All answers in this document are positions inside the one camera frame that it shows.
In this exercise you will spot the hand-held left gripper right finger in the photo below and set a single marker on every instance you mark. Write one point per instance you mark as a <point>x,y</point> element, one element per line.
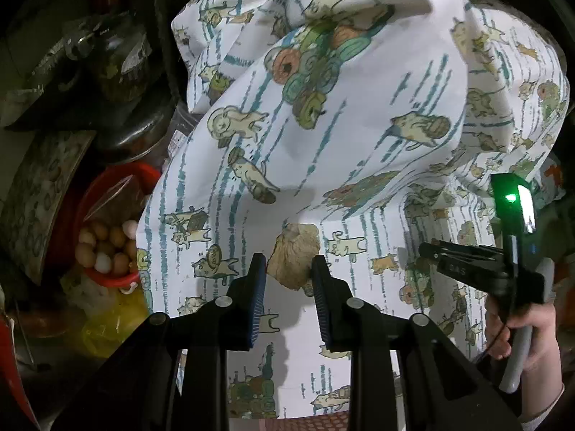
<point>322,301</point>

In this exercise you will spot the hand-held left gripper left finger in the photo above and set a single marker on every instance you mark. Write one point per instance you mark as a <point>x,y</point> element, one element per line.
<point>256,301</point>

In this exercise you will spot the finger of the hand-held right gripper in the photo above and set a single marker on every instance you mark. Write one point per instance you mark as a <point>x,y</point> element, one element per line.
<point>467,252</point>

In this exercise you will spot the beige dried food piece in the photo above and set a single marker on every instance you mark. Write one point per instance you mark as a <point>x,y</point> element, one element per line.
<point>292,251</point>

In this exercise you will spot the pink mesh basket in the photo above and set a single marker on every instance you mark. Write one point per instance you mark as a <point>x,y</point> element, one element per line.
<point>314,424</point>

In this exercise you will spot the person's right forearm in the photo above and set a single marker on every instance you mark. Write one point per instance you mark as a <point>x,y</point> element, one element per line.
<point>543,397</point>

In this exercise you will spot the person's right hand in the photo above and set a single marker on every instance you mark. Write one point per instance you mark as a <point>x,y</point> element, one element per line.
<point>546,345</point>

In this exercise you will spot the white bag with orange print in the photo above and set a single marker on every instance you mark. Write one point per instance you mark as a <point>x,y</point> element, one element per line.
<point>552,179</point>

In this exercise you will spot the pile of eggs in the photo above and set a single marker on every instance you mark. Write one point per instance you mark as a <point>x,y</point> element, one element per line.
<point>119,262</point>

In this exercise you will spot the yellow plastic bag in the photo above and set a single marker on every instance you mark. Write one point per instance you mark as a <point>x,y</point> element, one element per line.
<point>112,323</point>

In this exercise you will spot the cartoon printed white cloth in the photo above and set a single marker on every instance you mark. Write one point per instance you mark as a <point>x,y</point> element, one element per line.
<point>382,98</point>

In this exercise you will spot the red plastic basin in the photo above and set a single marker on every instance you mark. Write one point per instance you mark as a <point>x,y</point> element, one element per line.
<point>139,171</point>

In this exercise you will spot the clear plastic bag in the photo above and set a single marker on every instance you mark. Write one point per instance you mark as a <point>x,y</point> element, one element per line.
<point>112,197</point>

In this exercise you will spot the patterned flat board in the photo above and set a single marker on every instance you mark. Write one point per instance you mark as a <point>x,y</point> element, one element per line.
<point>40,197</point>

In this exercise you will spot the red object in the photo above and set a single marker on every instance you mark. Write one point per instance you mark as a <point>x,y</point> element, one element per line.
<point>11,368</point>

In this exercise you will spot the glass jar with dark contents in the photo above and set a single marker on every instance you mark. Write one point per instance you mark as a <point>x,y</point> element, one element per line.
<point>121,67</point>

